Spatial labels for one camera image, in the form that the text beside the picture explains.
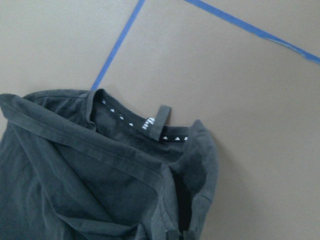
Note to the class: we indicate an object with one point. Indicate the black t-shirt with logo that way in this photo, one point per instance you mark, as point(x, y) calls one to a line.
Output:
point(78, 165)

